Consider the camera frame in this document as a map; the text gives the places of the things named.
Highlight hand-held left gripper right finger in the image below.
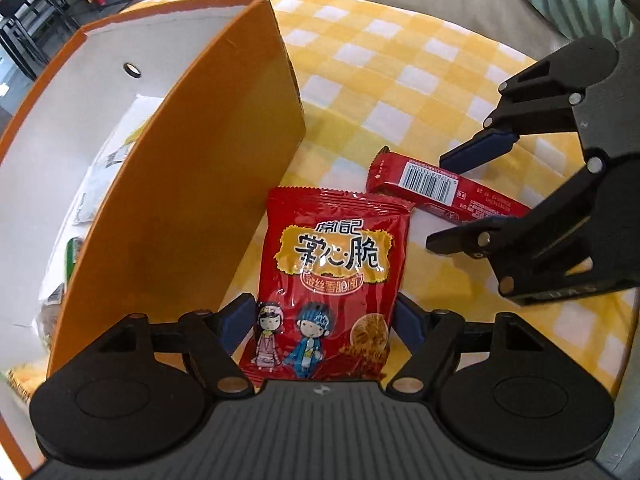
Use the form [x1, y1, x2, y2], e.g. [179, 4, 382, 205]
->
[386, 294, 543, 395]

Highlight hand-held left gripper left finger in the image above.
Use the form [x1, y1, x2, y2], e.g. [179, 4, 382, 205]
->
[97, 293, 257, 395]

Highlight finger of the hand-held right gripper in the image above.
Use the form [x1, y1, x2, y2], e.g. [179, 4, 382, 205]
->
[425, 157, 636, 291]
[440, 37, 621, 172]

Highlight red bar packet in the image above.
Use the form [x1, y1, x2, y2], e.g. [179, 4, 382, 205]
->
[365, 146, 533, 226]

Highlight red noodle snack packet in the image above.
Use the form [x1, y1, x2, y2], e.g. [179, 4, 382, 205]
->
[237, 186, 416, 383]

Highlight orange cardboard box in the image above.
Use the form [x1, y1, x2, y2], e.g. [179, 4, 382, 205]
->
[0, 0, 307, 479]

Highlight yellow checkered tablecloth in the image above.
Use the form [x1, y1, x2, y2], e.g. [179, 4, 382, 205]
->
[125, 0, 640, 397]

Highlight white barcode packet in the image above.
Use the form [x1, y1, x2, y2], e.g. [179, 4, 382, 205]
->
[74, 150, 133, 226]

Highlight clear snack packet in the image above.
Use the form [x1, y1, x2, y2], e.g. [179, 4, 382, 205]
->
[32, 282, 68, 351]

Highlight small yellow candy packet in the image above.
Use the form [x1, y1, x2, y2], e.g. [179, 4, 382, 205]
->
[117, 110, 153, 153]

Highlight yellow green snack packet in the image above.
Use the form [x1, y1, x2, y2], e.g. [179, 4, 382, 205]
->
[4, 364, 47, 403]

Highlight dark dining chairs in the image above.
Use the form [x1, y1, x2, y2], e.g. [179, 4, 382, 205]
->
[0, 0, 87, 82]

